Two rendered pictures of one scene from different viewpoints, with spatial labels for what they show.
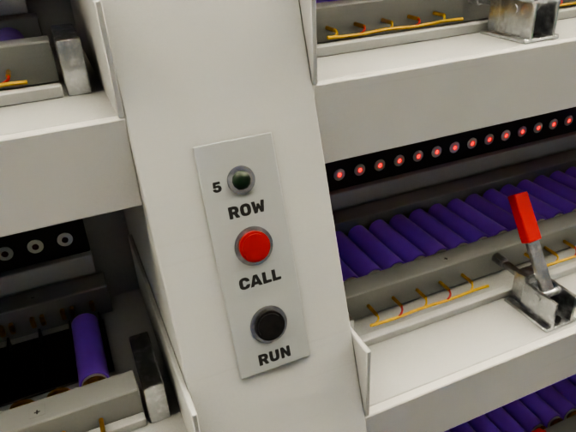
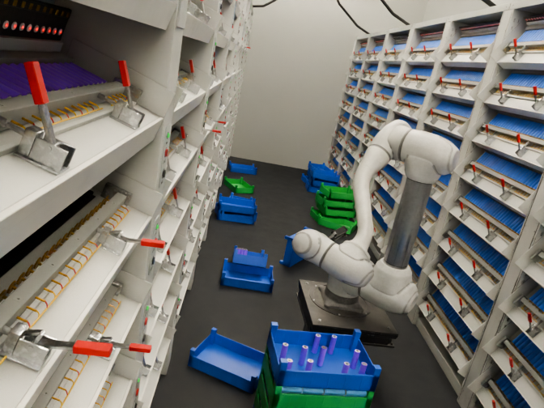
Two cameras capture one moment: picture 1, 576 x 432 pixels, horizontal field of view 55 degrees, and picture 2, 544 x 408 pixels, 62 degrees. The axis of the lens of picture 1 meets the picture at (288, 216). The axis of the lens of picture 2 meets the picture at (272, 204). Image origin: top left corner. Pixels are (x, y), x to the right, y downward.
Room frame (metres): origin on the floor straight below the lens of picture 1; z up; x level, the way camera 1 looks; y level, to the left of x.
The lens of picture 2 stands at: (-0.63, 2.12, 1.25)
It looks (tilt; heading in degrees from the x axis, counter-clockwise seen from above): 17 degrees down; 284
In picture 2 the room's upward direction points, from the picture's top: 11 degrees clockwise
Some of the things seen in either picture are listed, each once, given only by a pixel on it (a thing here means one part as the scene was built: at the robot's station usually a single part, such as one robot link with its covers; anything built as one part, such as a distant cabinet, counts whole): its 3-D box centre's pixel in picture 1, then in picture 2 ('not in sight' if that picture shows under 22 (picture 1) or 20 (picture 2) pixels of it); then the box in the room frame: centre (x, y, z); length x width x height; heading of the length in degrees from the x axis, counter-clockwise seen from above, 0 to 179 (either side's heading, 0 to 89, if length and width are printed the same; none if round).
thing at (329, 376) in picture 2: not in sight; (320, 354); (-0.56, 0.90, 0.44); 0.30 x 0.20 x 0.08; 26
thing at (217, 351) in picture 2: not in sight; (231, 358); (-0.18, 0.54, 0.04); 0.30 x 0.20 x 0.08; 176
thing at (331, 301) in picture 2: not in sight; (340, 292); (-0.53, 0.16, 0.31); 0.22 x 0.18 x 0.06; 112
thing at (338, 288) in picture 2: not in sight; (350, 269); (-0.55, 0.19, 0.44); 0.18 x 0.16 x 0.22; 158
